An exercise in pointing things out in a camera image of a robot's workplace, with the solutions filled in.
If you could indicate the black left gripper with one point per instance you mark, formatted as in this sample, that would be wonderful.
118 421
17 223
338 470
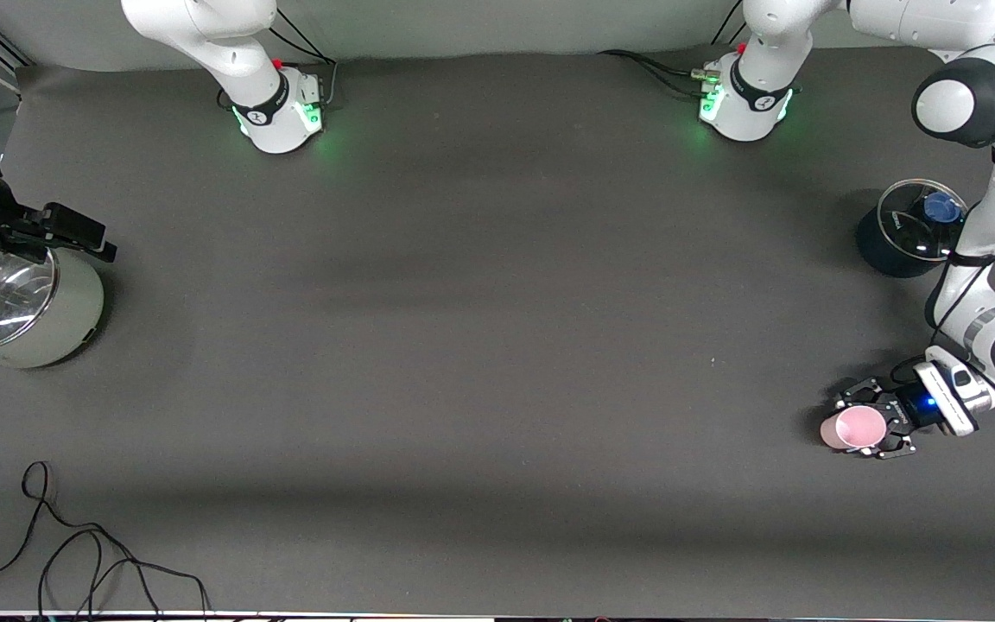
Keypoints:
909 406

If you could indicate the pink plastic cup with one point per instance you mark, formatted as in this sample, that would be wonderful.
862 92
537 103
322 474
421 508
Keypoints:
856 428

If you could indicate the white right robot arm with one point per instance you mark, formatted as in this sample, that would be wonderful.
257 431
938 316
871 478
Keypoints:
204 34

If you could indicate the glass lid with beige knob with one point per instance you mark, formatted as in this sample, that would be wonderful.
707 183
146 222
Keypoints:
14 302

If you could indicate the pale green cooking pot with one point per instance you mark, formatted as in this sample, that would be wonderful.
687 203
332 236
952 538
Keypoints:
66 311

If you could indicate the dark blue saucepan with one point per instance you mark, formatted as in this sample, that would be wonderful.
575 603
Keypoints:
882 250

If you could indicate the glass lid with blue knob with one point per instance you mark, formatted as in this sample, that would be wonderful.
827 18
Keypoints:
908 229

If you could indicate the aluminium frame rail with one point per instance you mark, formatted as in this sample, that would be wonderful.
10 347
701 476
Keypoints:
5 56

